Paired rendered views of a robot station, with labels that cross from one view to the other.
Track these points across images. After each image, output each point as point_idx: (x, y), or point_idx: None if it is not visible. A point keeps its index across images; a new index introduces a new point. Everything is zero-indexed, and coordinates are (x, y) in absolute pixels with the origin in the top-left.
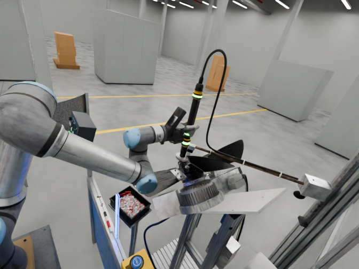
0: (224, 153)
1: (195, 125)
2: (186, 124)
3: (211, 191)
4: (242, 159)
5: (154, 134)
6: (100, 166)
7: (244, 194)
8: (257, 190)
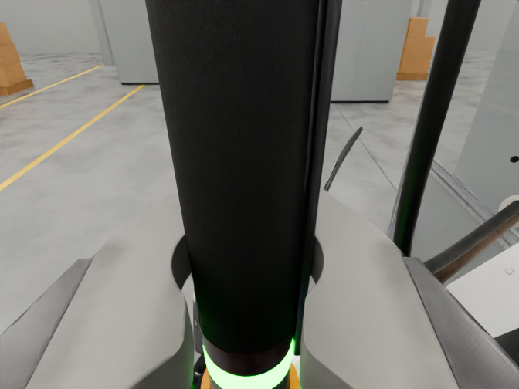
0: (466, 239)
1: (336, 209)
2: (183, 276)
3: None
4: (517, 204)
5: None
6: None
7: (479, 302)
8: (493, 259)
